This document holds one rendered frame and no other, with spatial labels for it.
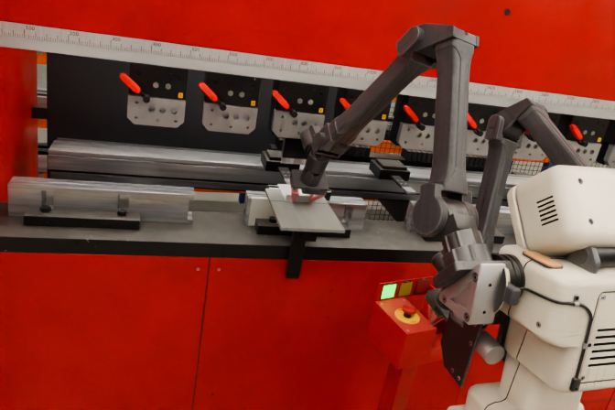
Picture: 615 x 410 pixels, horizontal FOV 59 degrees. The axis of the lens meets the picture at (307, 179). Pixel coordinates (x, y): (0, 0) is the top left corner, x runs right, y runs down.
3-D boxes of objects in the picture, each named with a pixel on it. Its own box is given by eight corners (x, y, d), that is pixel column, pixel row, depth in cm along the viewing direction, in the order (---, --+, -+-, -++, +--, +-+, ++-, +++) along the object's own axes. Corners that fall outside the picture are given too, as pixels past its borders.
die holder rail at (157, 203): (7, 215, 150) (6, 184, 146) (14, 206, 155) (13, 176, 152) (191, 223, 163) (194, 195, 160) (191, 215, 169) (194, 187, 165)
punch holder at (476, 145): (454, 153, 173) (468, 102, 168) (442, 144, 181) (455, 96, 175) (494, 156, 177) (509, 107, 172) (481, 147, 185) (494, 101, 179)
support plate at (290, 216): (280, 231, 142) (281, 227, 142) (264, 190, 166) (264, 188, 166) (344, 233, 147) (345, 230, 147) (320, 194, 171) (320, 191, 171)
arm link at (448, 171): (452, 4, 104) (487, 20, 110) (404, 26, 116) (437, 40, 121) (440, 235, 97) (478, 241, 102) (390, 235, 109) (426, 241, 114)
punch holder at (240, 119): (201, 130, 151) (207, 71, 146) (199, 122, 159) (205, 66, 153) (254, 134, 156) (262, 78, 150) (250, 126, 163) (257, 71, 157)
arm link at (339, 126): (422, 38, 110) (458, 53, 116) (415, 18, 113) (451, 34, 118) (311, 152, 140) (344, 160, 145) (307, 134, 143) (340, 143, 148)
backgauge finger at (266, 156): (272, 188, 171) (275, 173, 169) (260, 160, 194) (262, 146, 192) (308, 190, 174) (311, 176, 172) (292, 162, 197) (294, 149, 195)
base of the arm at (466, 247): (457, 269, 90) (515, 268, 94) (444, 226, 94) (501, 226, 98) (432, 287, 97) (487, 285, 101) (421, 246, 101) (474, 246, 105)
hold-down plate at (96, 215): (23, 225, 146) (23, 215, 145) (27, 216, 151) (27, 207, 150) (139, 230, 154) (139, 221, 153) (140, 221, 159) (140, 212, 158)
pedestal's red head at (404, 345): (396, 370, 149) (412, 315, 142) (366, 334, 162) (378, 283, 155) (451, 357, 158) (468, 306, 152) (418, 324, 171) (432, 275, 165)
